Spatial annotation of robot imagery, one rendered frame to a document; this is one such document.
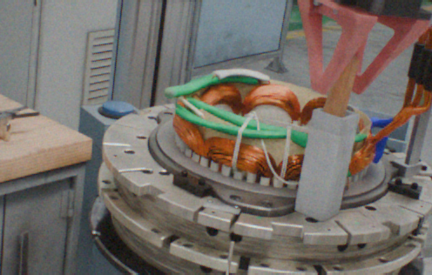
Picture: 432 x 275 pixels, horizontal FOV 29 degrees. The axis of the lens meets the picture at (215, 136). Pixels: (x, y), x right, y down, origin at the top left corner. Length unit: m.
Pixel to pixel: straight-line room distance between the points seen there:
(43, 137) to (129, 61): 0.38
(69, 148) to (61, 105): 2.31
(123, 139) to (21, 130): 0.13
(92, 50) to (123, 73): 1.97
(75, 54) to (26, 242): 2.30
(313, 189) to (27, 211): 0.32
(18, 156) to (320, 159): 0.30
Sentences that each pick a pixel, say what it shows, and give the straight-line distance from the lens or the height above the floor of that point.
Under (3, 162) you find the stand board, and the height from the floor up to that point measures 1.06.
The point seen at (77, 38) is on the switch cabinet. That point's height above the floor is 0.61.
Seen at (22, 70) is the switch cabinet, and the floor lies 0.49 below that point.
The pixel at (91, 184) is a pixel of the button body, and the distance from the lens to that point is 1.05.
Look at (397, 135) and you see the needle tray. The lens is 1.13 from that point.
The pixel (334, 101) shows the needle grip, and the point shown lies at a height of 1.19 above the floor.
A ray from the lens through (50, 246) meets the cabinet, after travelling 0.90.
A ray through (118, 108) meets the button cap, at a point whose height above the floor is 1.04.
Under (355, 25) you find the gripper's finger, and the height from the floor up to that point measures 1.26.
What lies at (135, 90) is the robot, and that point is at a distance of 1.22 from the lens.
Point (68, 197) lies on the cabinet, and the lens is 0.89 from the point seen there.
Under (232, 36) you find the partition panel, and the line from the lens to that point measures 4.96.
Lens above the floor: 1.37
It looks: 20 degrees down
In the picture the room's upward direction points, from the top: 9 degrees clockwise
